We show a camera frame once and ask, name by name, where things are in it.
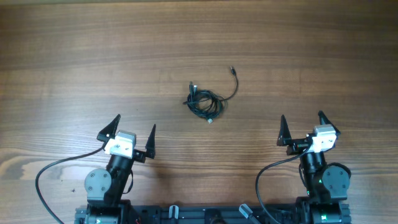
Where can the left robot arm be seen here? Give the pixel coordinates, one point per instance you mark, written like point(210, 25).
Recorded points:
point(105, 187)

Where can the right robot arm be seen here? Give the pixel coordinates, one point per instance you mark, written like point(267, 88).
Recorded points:
point(327, 184)

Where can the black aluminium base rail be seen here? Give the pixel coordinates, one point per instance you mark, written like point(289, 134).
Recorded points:
point(283, 213)

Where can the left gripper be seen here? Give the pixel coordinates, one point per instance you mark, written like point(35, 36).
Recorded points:
point(139, 156)

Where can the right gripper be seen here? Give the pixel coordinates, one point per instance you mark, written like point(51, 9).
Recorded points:
point(296, 145)

